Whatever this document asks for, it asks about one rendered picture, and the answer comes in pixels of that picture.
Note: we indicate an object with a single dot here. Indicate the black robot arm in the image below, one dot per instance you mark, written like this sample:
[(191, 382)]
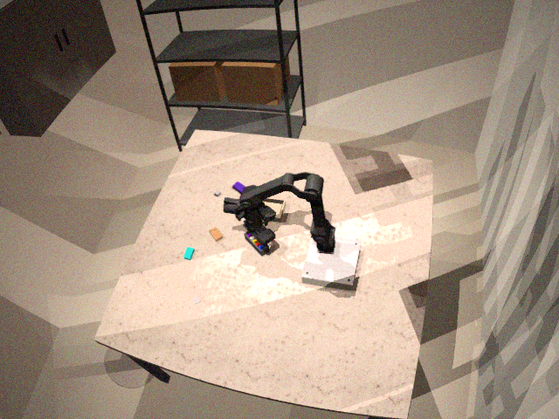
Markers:
[(250, 201)]

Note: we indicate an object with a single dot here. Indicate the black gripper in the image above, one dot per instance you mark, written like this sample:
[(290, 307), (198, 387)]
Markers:
[(255, 227)]

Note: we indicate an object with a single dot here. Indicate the teal block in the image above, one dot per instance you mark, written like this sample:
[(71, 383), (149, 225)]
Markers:
[(188, 254)]

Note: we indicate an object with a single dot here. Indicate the purple rectangular block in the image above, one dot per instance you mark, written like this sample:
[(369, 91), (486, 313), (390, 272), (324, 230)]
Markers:
[(238, 186)]

